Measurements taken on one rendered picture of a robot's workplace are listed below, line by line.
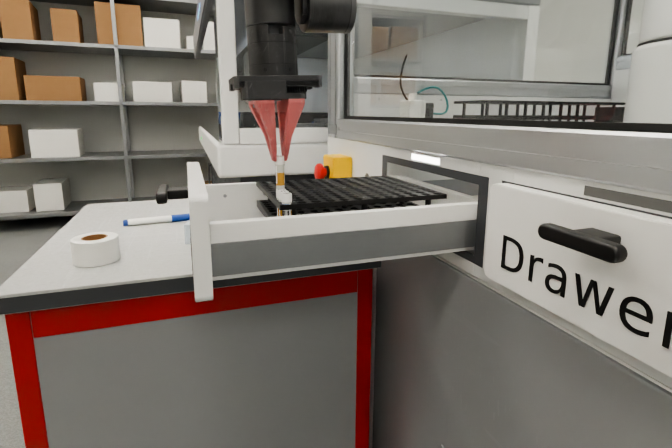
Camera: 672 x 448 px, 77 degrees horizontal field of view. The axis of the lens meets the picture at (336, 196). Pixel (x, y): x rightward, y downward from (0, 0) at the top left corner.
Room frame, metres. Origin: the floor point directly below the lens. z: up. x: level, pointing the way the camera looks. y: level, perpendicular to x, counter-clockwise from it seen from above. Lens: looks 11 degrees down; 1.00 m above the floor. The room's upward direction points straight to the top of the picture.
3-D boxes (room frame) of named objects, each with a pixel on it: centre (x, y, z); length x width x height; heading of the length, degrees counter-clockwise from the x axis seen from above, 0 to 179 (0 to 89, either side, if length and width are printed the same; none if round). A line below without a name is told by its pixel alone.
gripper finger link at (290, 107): (0.52, 0.08, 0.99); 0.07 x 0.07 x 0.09; 19
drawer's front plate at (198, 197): (0.53, 0.18, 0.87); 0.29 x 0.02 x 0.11; 19
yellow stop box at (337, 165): (0.94, 0.00, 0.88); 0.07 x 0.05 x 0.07; 19
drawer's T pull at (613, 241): (0.33, -0.20, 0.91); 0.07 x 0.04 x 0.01; 19
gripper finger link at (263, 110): (0.53, 0.07, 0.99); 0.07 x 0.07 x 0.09; 19
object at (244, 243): (0.60, -0.02, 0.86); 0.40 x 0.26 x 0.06; 109
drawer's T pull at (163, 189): (0.52, 0.20, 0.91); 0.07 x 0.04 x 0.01; 19
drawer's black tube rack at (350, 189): (0.59, -0.01, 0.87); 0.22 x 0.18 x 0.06; 109
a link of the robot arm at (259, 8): (0.53, 0.07, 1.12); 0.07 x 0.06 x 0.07; 110
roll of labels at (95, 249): (0.68, 0.40, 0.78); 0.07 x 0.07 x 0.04
